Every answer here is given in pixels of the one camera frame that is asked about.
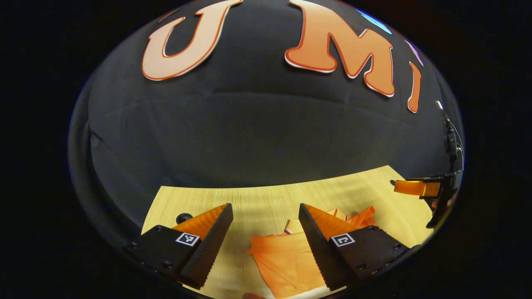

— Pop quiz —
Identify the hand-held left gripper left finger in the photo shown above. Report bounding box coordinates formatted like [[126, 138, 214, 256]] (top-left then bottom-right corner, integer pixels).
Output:
[[123, 203, 234, 290]]

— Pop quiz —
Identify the black backdrop cloth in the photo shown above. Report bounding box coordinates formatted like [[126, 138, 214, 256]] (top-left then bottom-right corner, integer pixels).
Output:
[[67, 0, 465, 250]]

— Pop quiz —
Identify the orange T-shirt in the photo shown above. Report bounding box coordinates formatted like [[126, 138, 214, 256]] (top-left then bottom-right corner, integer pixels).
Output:
[[248, 206, 377, 299]]

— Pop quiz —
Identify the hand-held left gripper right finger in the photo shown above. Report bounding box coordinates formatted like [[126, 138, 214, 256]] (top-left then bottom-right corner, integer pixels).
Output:
[[298, 203, 416, 292]]

